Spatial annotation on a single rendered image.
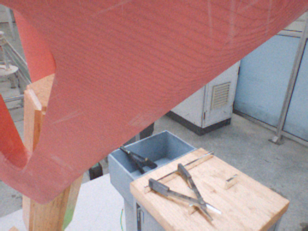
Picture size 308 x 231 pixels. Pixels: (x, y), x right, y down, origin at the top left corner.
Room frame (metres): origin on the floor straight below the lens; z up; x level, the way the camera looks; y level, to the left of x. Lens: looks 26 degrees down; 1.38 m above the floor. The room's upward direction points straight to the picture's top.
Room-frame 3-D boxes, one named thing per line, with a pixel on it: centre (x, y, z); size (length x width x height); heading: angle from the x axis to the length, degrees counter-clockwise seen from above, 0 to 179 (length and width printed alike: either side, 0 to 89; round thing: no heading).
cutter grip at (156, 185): (0.31, -0.01, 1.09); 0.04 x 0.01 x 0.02; 53
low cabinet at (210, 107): (2.78, -0.41, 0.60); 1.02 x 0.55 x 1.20; 35
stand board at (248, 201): (0.33, -0.09, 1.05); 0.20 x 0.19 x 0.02; 38
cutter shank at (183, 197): (0.29, -0.05, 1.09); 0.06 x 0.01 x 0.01; 62
